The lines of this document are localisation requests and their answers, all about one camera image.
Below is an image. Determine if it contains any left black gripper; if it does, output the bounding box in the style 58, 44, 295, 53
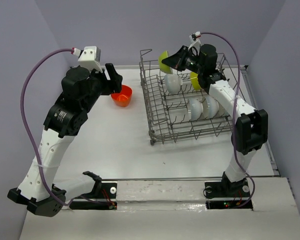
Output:
81, 63, 124, 113

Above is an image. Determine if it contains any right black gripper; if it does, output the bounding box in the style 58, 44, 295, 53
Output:
162, 44, 205, 75

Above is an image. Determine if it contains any green round bowl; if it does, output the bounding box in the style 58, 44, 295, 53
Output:
157, 50, 176, 75

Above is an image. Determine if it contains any white round bowl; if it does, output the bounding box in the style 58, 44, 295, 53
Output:
187, 98, 203, 121
202, 95, 219, 119
216, 101, 229, 117

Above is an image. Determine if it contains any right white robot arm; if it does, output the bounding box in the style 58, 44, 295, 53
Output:
159, 44, 268, 199

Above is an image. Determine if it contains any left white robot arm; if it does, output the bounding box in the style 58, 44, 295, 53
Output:
7, 63, 123, 217

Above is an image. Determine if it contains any orange square bowl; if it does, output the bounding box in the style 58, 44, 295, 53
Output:
110, 85, 133, 107

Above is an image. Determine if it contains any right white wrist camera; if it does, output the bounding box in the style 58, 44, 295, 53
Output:
188, 31, 201, 56

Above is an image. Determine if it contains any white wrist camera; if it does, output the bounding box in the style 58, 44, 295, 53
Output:
188, 31, 201, 56
78, 46, 102, 72

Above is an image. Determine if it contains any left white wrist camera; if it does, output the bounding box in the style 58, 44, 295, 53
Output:
78, 46, 102, 72

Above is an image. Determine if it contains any grey wire dish rack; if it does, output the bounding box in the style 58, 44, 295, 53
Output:
139, 49, 232, 145

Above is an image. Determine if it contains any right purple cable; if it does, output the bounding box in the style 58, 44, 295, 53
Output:
194, 31, 256, 208

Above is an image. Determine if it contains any purple cable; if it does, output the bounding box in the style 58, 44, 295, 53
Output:
194, 31, 256, 208
19, 47, 81, 207

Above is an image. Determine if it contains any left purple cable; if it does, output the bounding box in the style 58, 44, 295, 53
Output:
19, 47, 81, 207

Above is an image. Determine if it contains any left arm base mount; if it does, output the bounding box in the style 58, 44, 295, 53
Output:
66, 171, 118, 210

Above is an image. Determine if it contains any metal front rail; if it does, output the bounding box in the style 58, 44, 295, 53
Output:
102, 176, 222, 182

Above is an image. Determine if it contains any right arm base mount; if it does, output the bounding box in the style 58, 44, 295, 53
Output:
202, 173, 253, 210

